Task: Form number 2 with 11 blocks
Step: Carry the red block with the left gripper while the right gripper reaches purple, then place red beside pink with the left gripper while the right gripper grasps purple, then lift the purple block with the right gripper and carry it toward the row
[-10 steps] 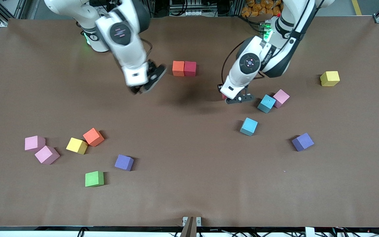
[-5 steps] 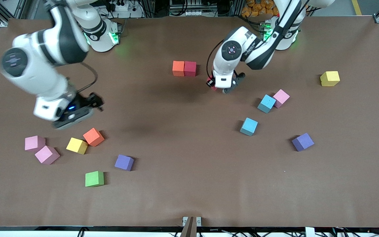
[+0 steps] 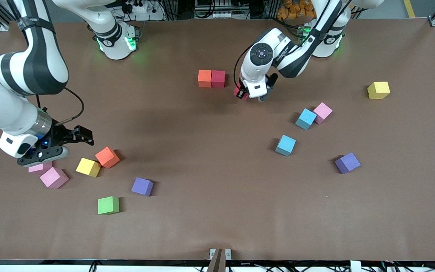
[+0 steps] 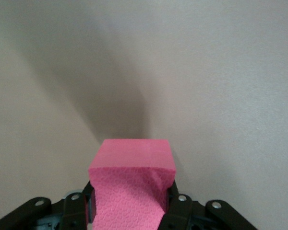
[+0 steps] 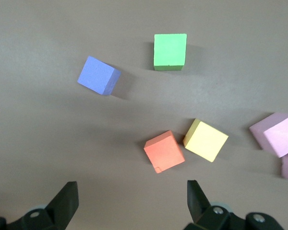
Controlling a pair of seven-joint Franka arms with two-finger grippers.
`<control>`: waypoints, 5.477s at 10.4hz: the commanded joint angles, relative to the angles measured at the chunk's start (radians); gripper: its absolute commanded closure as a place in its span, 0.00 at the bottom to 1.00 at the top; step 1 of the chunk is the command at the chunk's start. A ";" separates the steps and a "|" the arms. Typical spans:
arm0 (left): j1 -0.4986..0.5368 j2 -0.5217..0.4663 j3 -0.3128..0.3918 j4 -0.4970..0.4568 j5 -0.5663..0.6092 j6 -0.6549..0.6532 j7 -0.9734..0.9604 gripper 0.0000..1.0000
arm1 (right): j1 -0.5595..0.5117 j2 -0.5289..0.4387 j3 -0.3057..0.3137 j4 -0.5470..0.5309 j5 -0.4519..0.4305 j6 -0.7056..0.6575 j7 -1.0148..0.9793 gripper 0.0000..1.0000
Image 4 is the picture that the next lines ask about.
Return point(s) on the red foam cube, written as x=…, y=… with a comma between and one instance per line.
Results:
x=129, y=182

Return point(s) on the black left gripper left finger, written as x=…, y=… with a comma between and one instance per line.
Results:
x=74, y=210

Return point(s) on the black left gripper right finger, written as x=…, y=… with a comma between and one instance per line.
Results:
x=180, y=210

